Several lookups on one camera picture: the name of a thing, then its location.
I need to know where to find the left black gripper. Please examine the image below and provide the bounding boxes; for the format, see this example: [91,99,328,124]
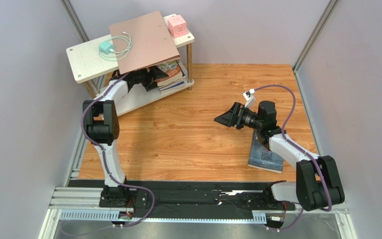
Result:
[129,60,168,93]

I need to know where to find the black 169-storey treehouse book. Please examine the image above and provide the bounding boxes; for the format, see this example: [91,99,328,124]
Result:
[159,79,184,92]

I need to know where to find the orange 78-storey treehouse book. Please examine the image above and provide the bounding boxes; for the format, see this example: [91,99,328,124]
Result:
[156,60,183,78]

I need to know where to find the black three days book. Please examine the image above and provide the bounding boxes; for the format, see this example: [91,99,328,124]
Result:
[157,75,183,88]

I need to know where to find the blue-grey 1984 book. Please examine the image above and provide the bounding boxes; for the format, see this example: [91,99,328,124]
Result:
[247,130,284,173]

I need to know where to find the blue 91-storey treehouse book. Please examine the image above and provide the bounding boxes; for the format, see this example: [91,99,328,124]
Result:
[160,81,185,94]

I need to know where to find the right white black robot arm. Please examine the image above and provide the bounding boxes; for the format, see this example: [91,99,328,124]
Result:
[214,101,345,211]

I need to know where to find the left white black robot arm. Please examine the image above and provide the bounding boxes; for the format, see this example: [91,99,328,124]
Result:
[81,66,168,208]

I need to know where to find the brown file folder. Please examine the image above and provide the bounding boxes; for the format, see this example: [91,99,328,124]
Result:
[109,11,181,74]

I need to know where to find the pink cube power socket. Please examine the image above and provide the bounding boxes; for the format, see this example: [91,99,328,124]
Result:
[167,15,188,38]

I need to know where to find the mint green charger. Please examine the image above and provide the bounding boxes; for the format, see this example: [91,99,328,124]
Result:
[98,41,115,55]

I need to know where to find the white two-tier shelf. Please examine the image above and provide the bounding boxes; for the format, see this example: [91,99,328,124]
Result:
[66,30,195,116]

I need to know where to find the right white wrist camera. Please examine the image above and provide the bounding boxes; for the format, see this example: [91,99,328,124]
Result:
[243,89,256,108]

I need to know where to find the mint white charger cable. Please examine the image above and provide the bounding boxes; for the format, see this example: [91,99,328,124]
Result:
[98,31,133,62]

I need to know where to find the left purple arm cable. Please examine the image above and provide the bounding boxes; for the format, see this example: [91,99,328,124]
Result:
[80,73,155,230]

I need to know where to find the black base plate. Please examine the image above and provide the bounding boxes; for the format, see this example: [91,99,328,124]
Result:
[68,180,296,220]

